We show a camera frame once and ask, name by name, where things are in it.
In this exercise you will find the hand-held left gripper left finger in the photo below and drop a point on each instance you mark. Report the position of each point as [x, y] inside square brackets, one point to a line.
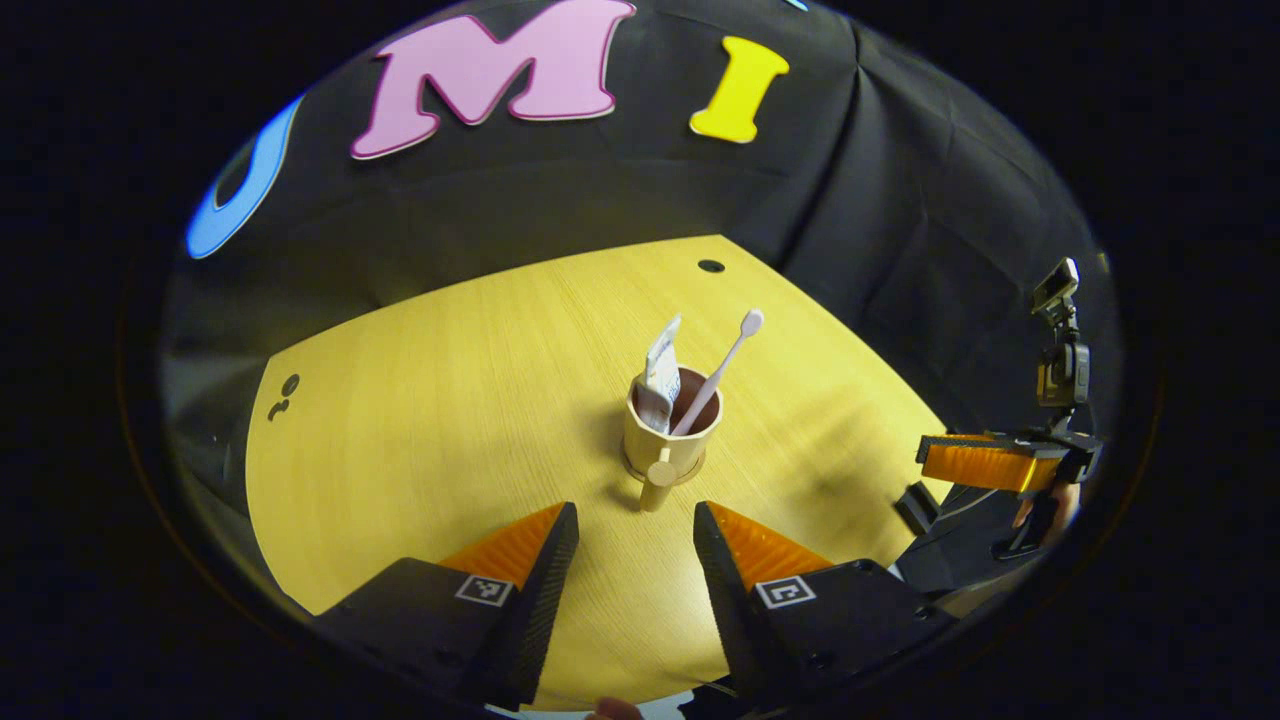
[545, 590]

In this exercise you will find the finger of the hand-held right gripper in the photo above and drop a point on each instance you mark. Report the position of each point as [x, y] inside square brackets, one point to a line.
[980, 465]

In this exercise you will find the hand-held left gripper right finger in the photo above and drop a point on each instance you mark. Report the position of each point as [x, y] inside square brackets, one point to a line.
[725, 590]

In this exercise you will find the beige cup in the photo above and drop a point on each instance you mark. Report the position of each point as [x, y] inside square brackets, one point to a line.
[665, 450]

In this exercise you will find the white toothpaste tube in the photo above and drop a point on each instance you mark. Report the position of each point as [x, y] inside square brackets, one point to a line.
[662, 375]

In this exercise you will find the pink toothbrush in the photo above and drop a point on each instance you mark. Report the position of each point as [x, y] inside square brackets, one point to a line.
[725, 360]

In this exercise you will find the wooden desktop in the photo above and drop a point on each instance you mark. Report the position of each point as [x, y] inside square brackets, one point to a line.
[450, 400]

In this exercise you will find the black backdrop cloth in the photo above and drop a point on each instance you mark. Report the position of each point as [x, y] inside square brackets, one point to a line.
[600, 180]

